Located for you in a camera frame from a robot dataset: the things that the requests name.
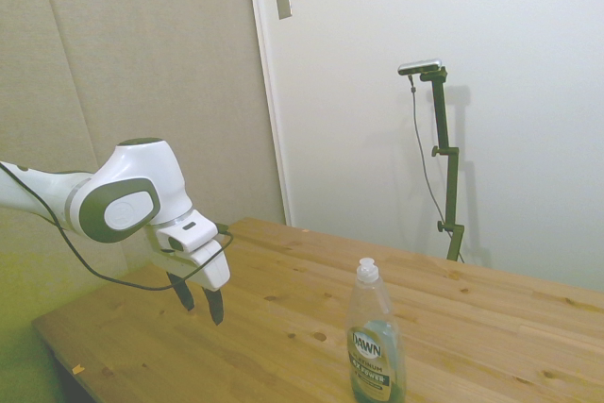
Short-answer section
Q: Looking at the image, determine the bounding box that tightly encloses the white door frame trim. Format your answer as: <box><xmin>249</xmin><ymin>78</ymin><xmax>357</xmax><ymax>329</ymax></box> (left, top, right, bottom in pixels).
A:
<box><xmin>243</xmin><ymin>0</ymin><xmax>294</xmax><ymax>227</ymax></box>

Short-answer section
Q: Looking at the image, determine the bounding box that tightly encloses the clear Dawn dish soap bottle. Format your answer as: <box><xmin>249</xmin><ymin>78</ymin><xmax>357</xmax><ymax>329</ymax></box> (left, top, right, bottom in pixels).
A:
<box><xmin>346</xmin><ymin>257</ymin><xmax>407</xmax><ymax>403</ymax></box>

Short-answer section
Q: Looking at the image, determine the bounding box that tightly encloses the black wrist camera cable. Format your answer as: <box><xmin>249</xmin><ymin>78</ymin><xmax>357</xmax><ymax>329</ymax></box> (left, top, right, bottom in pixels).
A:
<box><xmin>0</xmin><ymin>161</ymin><xmax>235</xmax><ymax>292</ymax></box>

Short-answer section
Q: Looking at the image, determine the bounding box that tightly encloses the dark green camera stand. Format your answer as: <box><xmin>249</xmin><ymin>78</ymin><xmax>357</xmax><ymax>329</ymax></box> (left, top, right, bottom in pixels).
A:
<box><xmin>419</xmin><ymin>67</ymin><xmax>466</xmax><ymax>262</ymax></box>

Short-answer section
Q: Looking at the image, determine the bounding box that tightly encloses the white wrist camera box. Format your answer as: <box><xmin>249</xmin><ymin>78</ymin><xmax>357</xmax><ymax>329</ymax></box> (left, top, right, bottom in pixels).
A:
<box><xmin>156</xmin><ymin>211</ymin><xmax>219</xmax><ymax>253</ymax></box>

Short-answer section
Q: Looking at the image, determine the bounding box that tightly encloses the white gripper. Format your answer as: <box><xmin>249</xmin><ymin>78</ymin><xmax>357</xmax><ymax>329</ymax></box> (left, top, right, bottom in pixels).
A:
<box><xmin>149</xmin><ymin>238</ymin><xmax>232</xmax><ymax>327</ymax></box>

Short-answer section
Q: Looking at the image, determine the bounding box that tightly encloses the silver exterior camera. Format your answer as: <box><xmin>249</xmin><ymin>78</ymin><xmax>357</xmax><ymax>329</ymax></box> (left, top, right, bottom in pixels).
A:
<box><xmin>397</xmin><ymin>58</ymin><xmax>445</xmax><ymax>76</ymax></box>

